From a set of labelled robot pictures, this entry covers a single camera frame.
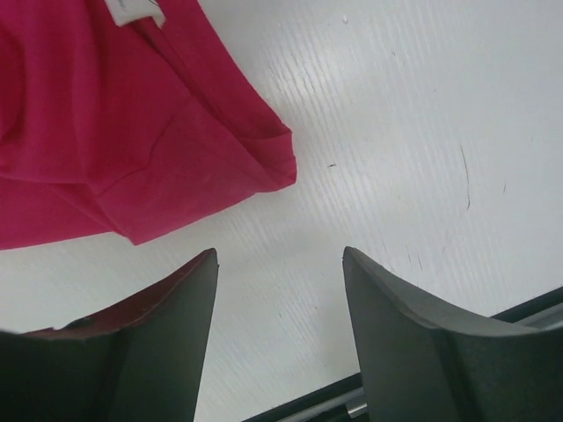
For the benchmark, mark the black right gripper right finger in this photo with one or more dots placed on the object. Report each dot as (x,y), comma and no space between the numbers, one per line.
(440,351)

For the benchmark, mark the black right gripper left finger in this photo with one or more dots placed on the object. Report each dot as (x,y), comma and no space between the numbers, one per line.
(140,359)

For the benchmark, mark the magenta pink t-shirt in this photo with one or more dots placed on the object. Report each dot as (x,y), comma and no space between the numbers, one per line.
(127,117)

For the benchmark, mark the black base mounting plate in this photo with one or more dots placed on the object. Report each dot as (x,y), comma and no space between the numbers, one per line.
(396,351)

